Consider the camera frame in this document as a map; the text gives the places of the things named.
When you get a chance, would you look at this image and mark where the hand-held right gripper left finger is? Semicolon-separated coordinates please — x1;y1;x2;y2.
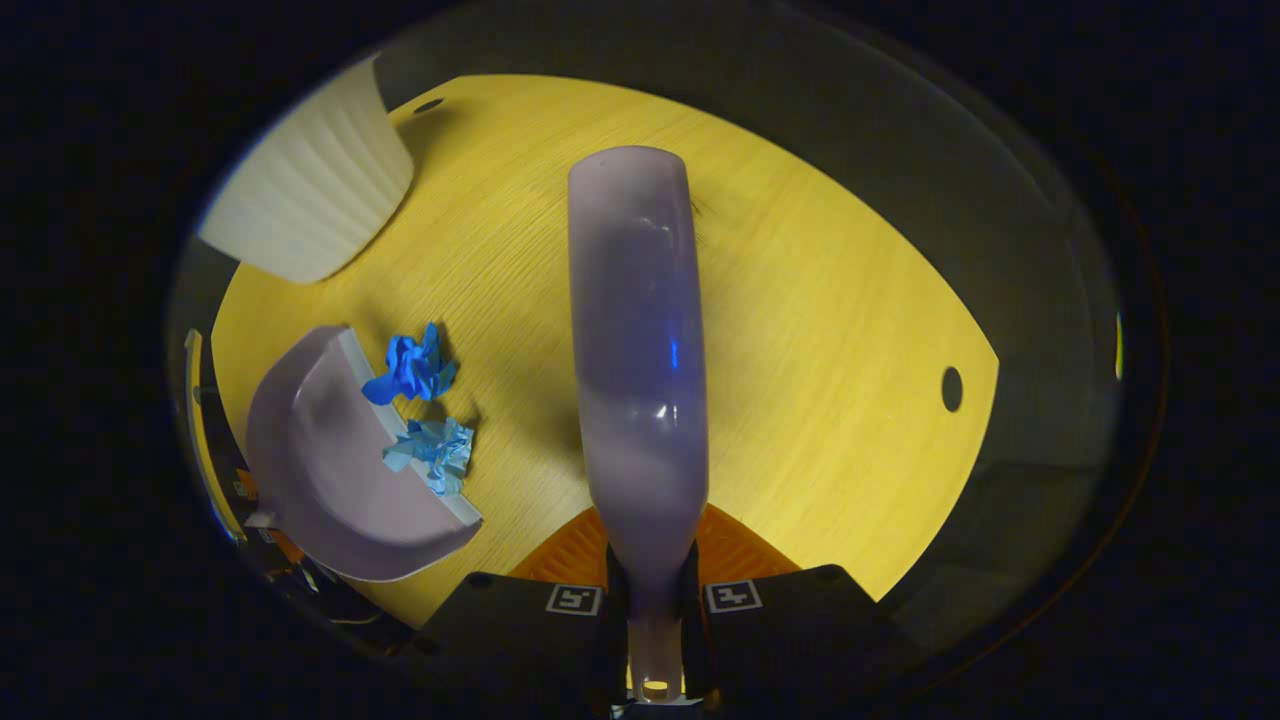
400;504;615;720

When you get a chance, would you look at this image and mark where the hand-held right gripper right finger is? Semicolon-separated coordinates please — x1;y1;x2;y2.
688;503;923;718

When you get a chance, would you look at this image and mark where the small lilac dustpan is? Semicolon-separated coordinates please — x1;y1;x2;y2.
245;325;484;583

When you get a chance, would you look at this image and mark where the light blue paper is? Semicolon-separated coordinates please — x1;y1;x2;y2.
383;417;475;497

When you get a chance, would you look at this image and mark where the dark blue paper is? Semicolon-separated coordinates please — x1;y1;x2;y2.
362;322;459;406

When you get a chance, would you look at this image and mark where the white ribbed garbage bin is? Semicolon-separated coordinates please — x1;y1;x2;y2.
198;55;416;286

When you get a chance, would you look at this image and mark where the small lilac broom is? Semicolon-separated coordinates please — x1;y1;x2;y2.
567;145;711;703

